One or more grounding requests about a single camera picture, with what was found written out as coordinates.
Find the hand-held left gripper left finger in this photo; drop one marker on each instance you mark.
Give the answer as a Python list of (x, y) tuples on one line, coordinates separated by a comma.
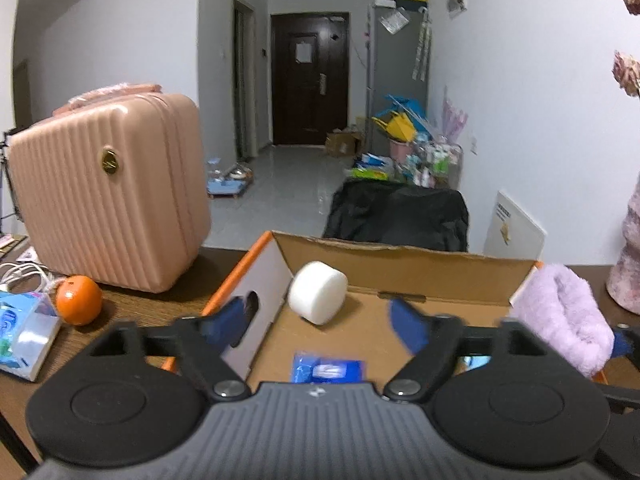
[(225, 322)]

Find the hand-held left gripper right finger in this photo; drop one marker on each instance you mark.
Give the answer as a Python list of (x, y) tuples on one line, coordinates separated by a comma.
[(407, 327)]

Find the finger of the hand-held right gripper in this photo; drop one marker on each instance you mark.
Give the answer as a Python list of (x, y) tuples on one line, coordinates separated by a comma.
[(627, 344), (625, 397)]

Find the red cardboard box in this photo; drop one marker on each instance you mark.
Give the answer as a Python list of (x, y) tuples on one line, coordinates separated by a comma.
[(450, 272)]

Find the lilac fluffy headband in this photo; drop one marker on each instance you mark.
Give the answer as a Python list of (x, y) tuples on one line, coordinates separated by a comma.
[(560, 310)]

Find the blue pocket tissue packet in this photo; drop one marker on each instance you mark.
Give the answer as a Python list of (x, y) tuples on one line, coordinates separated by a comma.
[(325, 367)]

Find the white foam cylinder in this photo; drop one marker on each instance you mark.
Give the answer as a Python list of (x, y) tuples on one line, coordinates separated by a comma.
[(317, 290)]

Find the pink textured vase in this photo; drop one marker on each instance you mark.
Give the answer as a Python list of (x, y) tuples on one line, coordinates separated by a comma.
[(627, 260)]

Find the black bag on chair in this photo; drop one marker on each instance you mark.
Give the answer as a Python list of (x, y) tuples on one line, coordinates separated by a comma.
[(400, 215)]

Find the white flat panel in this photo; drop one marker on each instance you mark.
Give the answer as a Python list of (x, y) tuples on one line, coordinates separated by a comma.
[(515, 230)]

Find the orange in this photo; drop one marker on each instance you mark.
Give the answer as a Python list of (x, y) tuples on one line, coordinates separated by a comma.
[(77, 300)]

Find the pile of colourful packets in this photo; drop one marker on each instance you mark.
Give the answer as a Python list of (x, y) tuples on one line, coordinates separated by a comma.
[(372, 163)]

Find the pink ribbed suitcase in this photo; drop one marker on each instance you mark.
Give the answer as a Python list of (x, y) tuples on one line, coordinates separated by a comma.
[(110, 200)]

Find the rolling cart with bottles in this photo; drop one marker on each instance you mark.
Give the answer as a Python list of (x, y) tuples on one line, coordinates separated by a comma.
[(435, 160)]

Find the pink bin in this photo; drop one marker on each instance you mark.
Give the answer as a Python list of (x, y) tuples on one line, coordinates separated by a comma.
[(400, 150)]

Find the brown cardboard box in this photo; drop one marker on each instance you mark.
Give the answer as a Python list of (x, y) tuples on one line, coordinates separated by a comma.
[(342, 144)]

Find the yellow bag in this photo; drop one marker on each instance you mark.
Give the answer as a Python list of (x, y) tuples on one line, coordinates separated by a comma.
[(400, 128)]

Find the blue tissue pack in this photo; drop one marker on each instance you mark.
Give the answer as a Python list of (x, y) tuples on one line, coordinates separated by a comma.
[(25, 335)]

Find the pink pampas decoration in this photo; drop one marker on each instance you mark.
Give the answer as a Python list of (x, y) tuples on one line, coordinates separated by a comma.
[(452, 120)]

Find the blue folding rack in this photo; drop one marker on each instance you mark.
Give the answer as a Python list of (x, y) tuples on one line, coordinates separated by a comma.
[(400, 100)]

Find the dark brown entrance door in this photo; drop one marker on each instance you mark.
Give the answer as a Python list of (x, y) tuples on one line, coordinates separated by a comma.
[(305, 105)]

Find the dark side door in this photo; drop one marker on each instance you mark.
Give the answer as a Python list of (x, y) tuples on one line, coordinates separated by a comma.
[(245, 85)]

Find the grey refrigerator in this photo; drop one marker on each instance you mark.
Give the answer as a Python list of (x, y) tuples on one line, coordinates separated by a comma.
[(395, 70)]

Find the folded white umbrella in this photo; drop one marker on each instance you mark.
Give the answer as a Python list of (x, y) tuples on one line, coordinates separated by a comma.
[(421, 55)]

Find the bunch of dried pink roses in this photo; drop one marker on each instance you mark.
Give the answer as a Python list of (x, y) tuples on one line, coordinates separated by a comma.
[(627, 70)]

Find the white paper notice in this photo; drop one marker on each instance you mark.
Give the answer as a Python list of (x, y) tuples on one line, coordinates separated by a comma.
[(302, 52)]

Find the clear bag on refrigerator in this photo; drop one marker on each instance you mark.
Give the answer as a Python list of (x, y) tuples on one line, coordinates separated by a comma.
[(394, 21)]

